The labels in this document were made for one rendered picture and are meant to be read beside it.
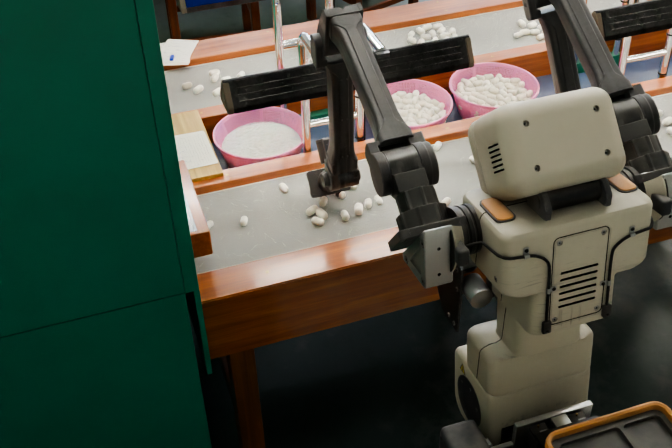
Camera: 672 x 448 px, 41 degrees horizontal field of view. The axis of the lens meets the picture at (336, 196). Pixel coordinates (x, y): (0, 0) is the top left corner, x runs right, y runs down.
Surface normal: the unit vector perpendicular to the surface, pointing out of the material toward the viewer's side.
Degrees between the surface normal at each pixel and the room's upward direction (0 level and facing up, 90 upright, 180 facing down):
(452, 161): 0
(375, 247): 0
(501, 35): 0
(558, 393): 82
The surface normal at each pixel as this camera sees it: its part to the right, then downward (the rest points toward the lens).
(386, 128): 0.04, -0.55
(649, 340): -0.03, -0.79
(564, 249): 0.31, 0.45
